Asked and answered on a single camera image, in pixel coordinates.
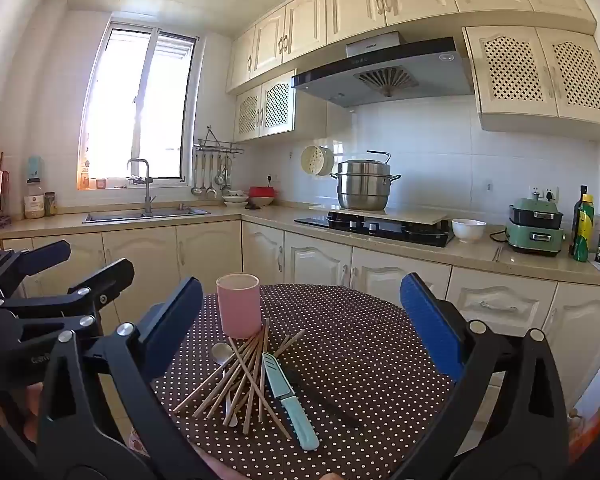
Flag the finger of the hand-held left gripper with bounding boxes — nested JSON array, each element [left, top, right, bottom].
[[0, 240, 72, 297], [0, 258, 136, 337]]

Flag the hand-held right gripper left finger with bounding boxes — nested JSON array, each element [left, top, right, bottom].
[[36, 276, 218, 480]]

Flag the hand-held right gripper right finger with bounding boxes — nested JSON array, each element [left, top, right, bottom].
[[390, 272, 572, 480]]

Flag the metal spoon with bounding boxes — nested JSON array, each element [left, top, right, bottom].
[[211, 342, 240, 428]]

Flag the pink cup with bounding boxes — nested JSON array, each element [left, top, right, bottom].
[[216, 272, 262, 339]]

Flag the pile of wooden chopsticks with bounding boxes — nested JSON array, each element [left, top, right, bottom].
[[171, 317, 308, 442]]

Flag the black utensil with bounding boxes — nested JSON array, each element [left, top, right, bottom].
[[280, 360, 366, 428]]

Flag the utensils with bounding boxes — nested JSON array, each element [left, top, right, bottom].
[[261, 352, 321, 451]]

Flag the person's left hand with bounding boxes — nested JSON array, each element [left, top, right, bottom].
[[20, 382, 51, 443]]

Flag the white label jar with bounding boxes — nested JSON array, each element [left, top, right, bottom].
[[24, 180, 46, 219]]

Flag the steel sink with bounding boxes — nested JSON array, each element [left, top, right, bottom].
[[83, 207, 212, 224]]

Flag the brown polka dot tablecloth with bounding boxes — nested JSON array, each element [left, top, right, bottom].
[[150, 283, 456, 480]]

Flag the black gas stove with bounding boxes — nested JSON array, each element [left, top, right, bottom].
[[294, 211, 456, 248]]

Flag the metal faucet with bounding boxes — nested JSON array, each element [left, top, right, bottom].
[[126, 158, 155, 215]]

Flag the white bowl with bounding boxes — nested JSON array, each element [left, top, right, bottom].
[[451, 218, 487, 244]]

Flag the green multi cooker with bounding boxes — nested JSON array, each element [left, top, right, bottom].
[[505, 198, 566, 257]]

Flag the steel steamer pot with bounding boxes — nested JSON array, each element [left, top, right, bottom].
[[330, 150, 402, 211]]

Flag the beige countertop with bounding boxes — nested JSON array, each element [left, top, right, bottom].
[[0, 205, 600, 288]]

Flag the kitchen window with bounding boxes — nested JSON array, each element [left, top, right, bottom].
[[77, 20, 201, 191]]

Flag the metal utensil rack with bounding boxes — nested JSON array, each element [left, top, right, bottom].
[[194, 125, 245, 155]]

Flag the green yellow bottle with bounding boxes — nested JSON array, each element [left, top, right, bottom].
[[574, 194, 595, 262]]

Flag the dark glass bottle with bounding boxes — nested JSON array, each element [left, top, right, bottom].
[[569, 185, 588, 256]]

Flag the cream perforated strainer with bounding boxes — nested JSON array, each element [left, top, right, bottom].
[[300, 145, 335, 177]]

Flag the small lattice door cabinet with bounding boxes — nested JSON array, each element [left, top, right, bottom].
[[234, 70, 326, 143]]

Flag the grey range hood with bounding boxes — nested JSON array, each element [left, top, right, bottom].
[[291, 31, 476, 108]]

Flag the large lattice door cabinet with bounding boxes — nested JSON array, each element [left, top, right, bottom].
[[462, 25, 600, 141]]

